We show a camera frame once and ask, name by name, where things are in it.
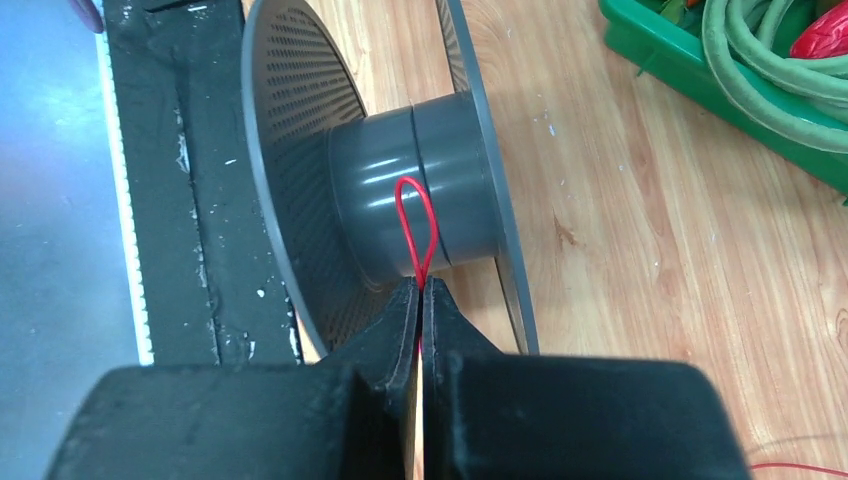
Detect grey perforated cable spool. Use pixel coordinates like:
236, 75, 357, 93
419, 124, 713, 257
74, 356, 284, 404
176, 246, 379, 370
241, 1, 540, 356

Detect thin red cable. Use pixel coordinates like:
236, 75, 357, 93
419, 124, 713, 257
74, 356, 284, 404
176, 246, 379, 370
394, 176, 440, 291

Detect white slotted cable duct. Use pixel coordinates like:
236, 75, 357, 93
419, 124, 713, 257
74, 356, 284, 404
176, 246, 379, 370
96, 33, 154, 366

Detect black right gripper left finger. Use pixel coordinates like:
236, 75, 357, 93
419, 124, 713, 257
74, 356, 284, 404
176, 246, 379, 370
46, 278, 420, 479

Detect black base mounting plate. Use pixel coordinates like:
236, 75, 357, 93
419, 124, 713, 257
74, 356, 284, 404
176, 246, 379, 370
102, 1, 302, 365

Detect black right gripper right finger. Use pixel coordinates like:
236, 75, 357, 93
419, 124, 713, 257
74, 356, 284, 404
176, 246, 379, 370
421, 278, 750, 479

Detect green toy long beans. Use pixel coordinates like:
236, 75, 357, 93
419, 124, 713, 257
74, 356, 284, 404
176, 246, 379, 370
701, 1, 847, 154

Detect red toy chili pepper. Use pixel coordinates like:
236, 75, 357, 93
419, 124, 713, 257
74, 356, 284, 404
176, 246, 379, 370
789, 0, 847, 59

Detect green plastic tray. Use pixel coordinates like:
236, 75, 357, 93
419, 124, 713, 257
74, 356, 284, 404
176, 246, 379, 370
599, 1, 847, 195

